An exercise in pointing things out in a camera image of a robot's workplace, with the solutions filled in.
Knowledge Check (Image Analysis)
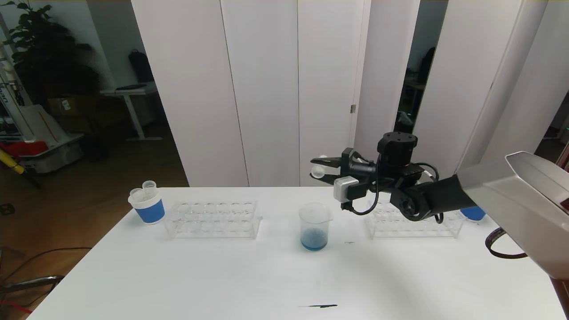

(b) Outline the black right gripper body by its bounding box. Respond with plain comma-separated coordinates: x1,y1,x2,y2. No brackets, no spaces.
341,147,377,186

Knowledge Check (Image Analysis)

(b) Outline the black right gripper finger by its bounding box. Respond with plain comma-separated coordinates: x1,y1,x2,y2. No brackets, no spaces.
310,156,342,168
309,172,342,185

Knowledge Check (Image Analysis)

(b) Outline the test tube with pale yellow pigment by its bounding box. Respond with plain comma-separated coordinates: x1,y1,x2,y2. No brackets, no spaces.
311,155,329,179

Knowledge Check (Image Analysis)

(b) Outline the clear plastic beaker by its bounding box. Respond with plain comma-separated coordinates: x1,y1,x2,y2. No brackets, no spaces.
299,203,333,252

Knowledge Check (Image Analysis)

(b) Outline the clear acrylic test tube rack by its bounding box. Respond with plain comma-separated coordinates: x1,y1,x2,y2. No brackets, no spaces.
164,200,264,240
365,199,465,238

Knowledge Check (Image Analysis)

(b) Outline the narrow white partition panel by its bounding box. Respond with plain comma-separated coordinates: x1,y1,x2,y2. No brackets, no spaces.
349,0,421,187

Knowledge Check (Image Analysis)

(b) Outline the blue white paper cup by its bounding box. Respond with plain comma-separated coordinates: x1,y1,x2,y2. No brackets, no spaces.
128,192,166,225
460,206,486,221

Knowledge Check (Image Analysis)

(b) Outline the white office desk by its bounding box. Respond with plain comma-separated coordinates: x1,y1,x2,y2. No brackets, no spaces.
100,84,163,142

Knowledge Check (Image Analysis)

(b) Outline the black backpack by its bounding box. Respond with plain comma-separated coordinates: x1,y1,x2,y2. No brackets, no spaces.
128,50,156,84

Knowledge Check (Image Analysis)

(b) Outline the cardboard box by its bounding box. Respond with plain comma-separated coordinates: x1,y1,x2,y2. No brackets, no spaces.
48,97,90,118

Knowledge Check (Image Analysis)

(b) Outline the white machine with base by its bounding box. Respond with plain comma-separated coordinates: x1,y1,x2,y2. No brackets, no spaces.
0,42,85,175

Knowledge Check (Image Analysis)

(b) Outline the dark green potted plant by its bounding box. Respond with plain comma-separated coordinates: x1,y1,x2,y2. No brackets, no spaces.
2,0,101,112

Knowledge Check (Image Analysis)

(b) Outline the metal chair leg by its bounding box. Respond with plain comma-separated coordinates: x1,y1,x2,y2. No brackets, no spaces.
0,275,65,292

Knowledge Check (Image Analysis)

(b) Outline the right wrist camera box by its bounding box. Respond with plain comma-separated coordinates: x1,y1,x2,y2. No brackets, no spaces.
333,176,360,203

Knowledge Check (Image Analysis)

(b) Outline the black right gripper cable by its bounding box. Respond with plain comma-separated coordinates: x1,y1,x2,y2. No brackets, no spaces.
342,176,381,216

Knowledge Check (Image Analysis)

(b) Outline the black right arm cable loop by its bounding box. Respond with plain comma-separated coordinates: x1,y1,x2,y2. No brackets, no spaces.
485,227,528,260

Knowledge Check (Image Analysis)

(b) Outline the black floor cable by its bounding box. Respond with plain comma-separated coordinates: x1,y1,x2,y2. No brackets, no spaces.
0,247,92,285

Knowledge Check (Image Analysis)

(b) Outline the yellow handled tool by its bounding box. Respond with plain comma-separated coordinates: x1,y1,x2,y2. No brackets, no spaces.
0,148,26,175

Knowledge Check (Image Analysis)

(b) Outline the red floor cable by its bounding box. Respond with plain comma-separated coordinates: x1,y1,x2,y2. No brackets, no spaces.
0,300,34,314

